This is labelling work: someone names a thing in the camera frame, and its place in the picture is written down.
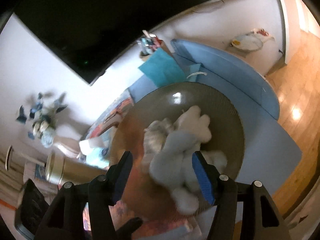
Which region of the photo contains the light blue plush elephant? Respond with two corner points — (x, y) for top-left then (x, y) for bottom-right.
(147, 129), (228, 214)

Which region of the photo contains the white plush toy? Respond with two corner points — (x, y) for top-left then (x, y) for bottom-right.
(174, 105), (212, 145)

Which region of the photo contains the white books stack upright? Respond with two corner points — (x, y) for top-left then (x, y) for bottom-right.
(23, 161), (47, 183)

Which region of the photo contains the blue tissue box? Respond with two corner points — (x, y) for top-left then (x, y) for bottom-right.
(79, 136), (112, 169)

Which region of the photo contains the floral woven table cloth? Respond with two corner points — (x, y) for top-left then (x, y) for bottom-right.
(82, 89), (201, 240)

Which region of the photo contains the blue white artificial flower bouquet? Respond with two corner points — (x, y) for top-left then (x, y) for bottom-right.
(15, 92), (68, 148)

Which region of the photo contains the white plastic bag on floor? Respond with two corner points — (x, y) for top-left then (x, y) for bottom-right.
(230, 28), (275, 52)

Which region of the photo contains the teal paper bag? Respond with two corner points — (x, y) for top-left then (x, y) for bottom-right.
(139, 48), (186, 88)

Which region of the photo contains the pen holder cup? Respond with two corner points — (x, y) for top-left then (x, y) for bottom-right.
(136, 30), (164, 62)

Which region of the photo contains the black wall television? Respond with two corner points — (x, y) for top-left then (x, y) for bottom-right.
(1, 0), (211, 84)

